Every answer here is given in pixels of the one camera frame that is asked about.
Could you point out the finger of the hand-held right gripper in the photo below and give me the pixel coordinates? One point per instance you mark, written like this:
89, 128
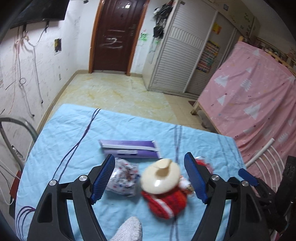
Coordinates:
247, 176

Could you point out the red snack packet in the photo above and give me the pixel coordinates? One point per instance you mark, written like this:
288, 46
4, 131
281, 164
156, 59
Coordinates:
203, 162

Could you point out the dark brown door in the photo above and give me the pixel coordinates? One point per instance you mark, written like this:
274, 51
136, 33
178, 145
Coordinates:
115, 34

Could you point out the grey metal chair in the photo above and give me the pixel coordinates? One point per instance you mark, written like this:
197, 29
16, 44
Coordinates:
20, 125

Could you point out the purple box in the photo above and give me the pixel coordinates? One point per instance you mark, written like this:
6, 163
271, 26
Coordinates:
131, 148

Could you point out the large black hanging bag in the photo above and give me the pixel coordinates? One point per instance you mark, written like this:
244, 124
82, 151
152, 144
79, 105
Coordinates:
164, 10

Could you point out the light blue striped sheet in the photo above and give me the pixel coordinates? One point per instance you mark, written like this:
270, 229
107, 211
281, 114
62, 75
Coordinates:
76, 143

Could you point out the white louvered wardrobe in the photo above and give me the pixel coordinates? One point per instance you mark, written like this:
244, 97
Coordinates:
185, 46

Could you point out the pink tree print curtain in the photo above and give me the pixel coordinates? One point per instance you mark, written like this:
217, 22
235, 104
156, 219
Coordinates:
254, 97

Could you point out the red knitted doll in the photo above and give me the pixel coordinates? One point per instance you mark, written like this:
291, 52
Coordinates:
161, 185

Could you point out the dark red panel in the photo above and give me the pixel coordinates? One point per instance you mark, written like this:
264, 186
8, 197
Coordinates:
13, 185

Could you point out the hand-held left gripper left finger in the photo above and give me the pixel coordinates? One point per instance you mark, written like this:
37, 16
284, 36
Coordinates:
103, 178

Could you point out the clear patterned plastic bag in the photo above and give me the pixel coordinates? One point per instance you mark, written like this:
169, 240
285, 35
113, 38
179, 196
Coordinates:
124, 177

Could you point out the colourful chart poster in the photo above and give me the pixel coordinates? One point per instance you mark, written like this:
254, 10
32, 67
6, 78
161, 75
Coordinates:
208, 56

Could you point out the black wall television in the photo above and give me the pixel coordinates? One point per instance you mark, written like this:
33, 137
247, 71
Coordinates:
34, 9

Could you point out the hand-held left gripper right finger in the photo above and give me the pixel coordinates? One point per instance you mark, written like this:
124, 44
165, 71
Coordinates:
195, 178

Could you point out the yellow poster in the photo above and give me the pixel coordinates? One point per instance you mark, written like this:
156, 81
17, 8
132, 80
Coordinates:
217, 27

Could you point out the small black hanging bag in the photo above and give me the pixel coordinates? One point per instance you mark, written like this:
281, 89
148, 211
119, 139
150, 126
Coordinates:
158, 31

